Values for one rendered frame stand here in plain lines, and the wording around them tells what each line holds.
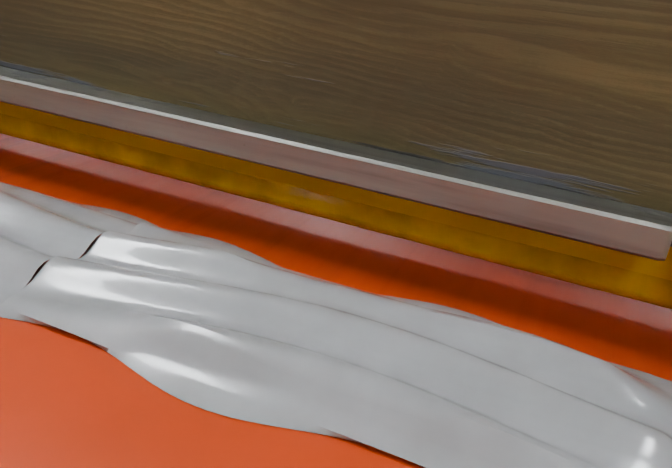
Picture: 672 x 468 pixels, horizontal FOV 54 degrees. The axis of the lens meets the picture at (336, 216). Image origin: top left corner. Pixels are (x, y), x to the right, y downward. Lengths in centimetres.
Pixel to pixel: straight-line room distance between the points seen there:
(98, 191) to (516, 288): 16
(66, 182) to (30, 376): 13
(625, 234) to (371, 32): 9
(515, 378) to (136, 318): 10
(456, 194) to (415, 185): 1
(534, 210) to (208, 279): 10
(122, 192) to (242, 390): 13
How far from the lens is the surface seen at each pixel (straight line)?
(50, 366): 18
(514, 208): 20
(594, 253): 22
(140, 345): 18
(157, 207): 26
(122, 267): 21
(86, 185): 28
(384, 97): 21
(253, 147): 22
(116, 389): 17
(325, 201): 24
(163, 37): 25
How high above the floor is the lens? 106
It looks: 22 degrees down
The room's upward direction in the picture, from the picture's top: 7 degrees clockwise
